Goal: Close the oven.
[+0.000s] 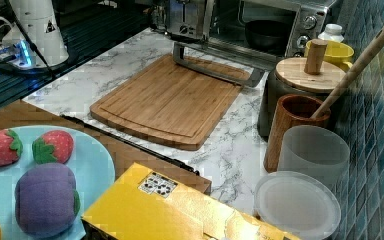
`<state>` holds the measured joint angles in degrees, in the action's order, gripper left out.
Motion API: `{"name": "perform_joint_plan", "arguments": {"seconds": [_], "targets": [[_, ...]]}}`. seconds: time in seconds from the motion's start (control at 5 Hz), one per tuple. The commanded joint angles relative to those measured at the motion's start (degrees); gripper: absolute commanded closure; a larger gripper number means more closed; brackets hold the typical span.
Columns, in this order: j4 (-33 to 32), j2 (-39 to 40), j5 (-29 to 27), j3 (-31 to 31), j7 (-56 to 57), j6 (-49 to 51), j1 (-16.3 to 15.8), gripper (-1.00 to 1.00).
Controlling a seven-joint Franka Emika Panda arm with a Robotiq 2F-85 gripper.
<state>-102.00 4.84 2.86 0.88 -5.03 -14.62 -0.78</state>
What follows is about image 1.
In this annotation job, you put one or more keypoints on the bamboo cutting board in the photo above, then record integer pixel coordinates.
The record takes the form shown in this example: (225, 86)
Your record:
(168, 104)

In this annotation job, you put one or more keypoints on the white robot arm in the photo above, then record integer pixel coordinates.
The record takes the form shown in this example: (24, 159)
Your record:
(38, 42)

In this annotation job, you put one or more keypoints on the glass oven door with handle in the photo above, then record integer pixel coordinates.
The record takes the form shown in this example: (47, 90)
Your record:
(233, 64)

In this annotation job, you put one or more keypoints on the brown wooden utensil holder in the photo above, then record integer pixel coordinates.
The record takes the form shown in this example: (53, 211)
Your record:
(291, 110)

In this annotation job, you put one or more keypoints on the silver toaster oven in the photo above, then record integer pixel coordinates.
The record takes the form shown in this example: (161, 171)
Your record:
(307, 19)

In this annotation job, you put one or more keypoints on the silver two-slot toaster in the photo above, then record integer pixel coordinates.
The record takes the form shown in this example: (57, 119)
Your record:
(188, 20)

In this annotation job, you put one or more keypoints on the clear lidded plastic container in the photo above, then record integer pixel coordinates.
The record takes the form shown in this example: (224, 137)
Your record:
(298, 204)

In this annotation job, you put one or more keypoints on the light blue plate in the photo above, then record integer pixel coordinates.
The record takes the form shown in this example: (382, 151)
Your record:
(90, 162)

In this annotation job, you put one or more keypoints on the white-capped bottle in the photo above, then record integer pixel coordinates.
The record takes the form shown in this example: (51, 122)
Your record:
(332, 32)

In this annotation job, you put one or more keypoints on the yellow mug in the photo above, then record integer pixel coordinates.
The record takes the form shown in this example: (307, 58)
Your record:
(327, 56)

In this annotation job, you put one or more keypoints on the black pot with wooden lid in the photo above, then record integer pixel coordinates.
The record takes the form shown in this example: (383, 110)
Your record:
(289, 77)

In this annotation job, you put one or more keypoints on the frosted plastic cup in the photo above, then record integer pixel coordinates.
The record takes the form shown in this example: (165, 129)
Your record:
(314, 151)

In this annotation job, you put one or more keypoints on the red plush strawberry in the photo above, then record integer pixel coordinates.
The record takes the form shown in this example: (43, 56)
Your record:
(55, 146)
(11, 147)

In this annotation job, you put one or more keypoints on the yellow cereal box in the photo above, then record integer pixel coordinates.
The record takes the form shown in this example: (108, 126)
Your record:
(145, 205)

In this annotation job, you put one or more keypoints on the black pan inside oven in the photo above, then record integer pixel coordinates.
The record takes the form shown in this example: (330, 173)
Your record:
(267, 35)

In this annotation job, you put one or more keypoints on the wooden spatula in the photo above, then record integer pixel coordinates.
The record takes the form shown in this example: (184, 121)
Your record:
(356, 69)

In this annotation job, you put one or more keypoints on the purple plush fruit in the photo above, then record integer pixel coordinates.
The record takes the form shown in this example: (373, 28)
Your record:
(47, 201)

